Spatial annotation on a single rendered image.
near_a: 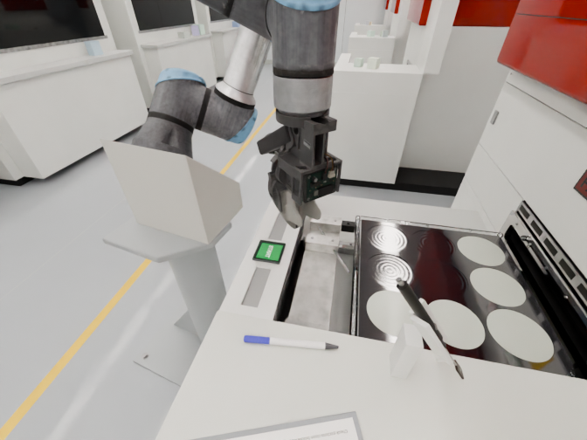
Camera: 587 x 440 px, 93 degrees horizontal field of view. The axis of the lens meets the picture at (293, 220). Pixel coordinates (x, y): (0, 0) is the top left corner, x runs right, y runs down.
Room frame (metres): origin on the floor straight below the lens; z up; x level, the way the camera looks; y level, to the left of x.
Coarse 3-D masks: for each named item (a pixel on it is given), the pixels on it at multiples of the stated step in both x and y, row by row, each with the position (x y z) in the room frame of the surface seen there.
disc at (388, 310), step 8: (376, 296) 0.34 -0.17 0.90; (384, 296) 0.34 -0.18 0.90; (392, 296) 0.34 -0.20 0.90; (400, 296) 0.34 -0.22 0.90; (368, 304) 0.33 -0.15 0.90; (376, 304) 0.33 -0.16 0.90; (384, 304) 0.33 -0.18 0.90; (392, 304) 0.33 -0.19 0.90; (400, 304) 0.33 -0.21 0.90; (368, 312) 0.31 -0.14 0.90; (376, 312) 0.31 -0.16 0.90; (384, 312) 0.31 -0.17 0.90; (392, 312) 0.31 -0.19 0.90; (400, 312) 0.31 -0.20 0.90; (408, 312) 0.31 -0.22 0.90; (376, 320) 0.29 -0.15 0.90; (384, 320) 0.29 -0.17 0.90; (392, 320) 0.29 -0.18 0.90; (400, 320) 0.29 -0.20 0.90; (408, 320) 0.29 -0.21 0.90; (384, 328) 0.27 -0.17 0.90; (392, 328) 0.27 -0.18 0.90; (400, 328) 0.27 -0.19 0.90
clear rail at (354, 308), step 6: (360, 222) 0.58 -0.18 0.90; (354, 240) 0.51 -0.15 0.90; (354, 246) 0.49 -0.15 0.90; (354, 252) 0.47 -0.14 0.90; (354, 258) 0.45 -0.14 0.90; (354, 264) 0.43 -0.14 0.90; (354, 270) 0.41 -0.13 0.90; (354, 276) 0.39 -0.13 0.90; (354, 282) 0.38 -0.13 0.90; (354, 288) 0.36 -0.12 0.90; (354, 294) 0.35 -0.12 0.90; (354, 300) 0.33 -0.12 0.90; (354, 306) 0.32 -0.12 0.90; (354, 312) 0.31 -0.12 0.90; (354, 318) 0.29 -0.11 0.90; (354, 324) 0.28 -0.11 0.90; (354, 330) 0.27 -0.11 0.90
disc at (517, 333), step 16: (496, 320) 0.29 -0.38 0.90; (512, 320) 0.29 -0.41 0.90; (528, 320) 0.29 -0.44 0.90; (496, 336) 0.26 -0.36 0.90; (512, 336) 0.26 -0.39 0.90; (528, 336) 0.26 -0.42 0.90; (544, 336) 0.26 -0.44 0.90; (512, 352) 0.23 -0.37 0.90; (528, 352) 0.23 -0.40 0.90; (544, 352) 0.23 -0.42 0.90
